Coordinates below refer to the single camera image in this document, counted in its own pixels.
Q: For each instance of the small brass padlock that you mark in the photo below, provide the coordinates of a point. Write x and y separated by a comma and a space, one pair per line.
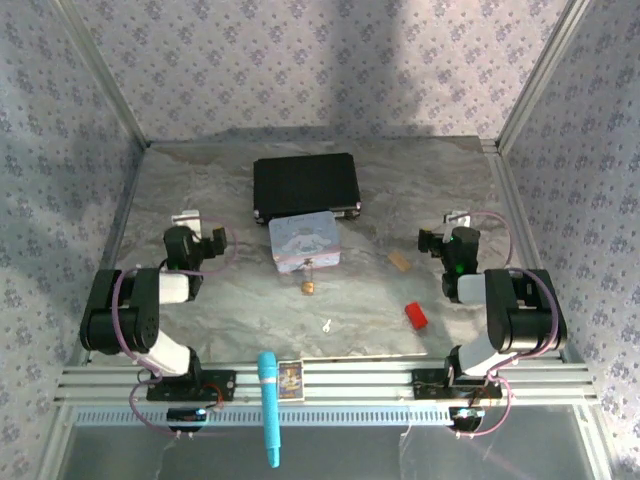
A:
307, 288

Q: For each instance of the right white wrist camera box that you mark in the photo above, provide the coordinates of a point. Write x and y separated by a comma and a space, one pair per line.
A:
457, 219

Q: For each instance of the small silver key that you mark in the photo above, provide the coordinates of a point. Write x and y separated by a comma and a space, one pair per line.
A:
327, 326

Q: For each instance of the black hard case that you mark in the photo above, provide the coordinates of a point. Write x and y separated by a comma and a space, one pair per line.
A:
305, 182

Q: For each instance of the small wooden block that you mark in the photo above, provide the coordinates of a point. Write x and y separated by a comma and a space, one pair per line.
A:
399, 261

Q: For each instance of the small black controller box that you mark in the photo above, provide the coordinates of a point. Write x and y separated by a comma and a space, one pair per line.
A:
466, 416
186, 416

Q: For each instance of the pastel cartoon tin box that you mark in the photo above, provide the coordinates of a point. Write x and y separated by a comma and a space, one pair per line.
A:
304, 240

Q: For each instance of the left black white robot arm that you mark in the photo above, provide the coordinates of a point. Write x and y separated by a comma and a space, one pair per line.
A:
120, 320

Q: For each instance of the aluminium frame post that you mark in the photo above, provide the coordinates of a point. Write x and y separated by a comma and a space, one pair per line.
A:
542, 75
102, 75

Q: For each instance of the blue toy microphone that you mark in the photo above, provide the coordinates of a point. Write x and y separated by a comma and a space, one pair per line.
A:
269, 400

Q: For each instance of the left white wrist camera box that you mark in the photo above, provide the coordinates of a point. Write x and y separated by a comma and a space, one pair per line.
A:
186, 219

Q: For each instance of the aluminium side rail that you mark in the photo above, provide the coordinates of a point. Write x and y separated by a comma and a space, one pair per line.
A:
517, 220
112, 240

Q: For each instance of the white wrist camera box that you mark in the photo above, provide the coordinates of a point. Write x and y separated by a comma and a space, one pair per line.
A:
186, 219
457, 219

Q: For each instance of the aluminium front rail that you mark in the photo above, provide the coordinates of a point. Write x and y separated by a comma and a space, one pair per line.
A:
350, 382

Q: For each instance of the red block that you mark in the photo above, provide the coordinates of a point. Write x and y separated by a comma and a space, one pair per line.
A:
416, 316

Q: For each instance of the small picture card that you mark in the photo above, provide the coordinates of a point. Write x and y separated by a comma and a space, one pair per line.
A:
291, 381

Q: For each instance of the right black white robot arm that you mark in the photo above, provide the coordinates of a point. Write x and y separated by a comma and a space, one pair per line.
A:
520, 320

